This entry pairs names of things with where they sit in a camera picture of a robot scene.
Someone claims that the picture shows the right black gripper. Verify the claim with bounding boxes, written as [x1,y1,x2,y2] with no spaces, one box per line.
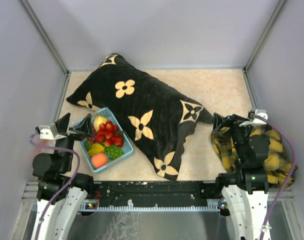
[213,111,257,162]

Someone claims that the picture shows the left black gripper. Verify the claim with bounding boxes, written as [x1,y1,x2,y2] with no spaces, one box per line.
[54,112,93,172]

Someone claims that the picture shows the orange peach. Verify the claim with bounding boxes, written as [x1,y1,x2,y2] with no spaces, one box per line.
[91,153,108,169]

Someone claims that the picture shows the black flower pattern pillow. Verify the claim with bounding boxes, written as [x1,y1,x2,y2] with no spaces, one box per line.
[67,53,214,181]

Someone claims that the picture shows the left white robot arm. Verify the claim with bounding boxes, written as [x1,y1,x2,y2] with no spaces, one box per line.
[30,113,96,240]

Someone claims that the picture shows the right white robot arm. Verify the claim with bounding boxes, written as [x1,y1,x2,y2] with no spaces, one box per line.
[213,109,271,240]

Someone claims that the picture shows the small green artichoke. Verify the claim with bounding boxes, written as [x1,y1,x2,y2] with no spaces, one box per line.
[84,140,92,151]

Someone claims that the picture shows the purple grape bunch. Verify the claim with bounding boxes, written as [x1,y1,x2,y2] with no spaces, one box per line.
[87,130,96,144]

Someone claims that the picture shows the yellow star fruit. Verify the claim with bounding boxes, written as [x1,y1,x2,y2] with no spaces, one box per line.
[88,143,105,157]

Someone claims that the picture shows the red strawberry bunch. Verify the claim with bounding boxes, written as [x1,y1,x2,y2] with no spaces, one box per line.
[96,120,124,148]

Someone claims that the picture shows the light blue plastic basket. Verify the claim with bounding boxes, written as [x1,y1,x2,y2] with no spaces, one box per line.
[80,107,133,173]

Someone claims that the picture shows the green grape bunch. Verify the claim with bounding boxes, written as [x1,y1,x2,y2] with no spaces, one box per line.
[105,145,124,161]

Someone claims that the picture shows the yellow black plaid cloth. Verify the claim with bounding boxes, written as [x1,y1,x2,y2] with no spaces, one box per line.
[211,122,298,190]

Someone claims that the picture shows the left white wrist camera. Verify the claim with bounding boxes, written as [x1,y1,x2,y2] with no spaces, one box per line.
[38,123,63,141]

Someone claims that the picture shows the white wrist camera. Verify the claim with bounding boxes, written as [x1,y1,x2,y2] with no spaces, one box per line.
[239,108,268,127]
[38,123,63,141]

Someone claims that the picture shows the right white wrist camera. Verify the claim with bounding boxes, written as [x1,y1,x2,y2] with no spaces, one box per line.
[239,108,268,127]

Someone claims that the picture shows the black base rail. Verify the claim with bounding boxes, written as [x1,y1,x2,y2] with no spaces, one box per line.
[79,181,229,217]

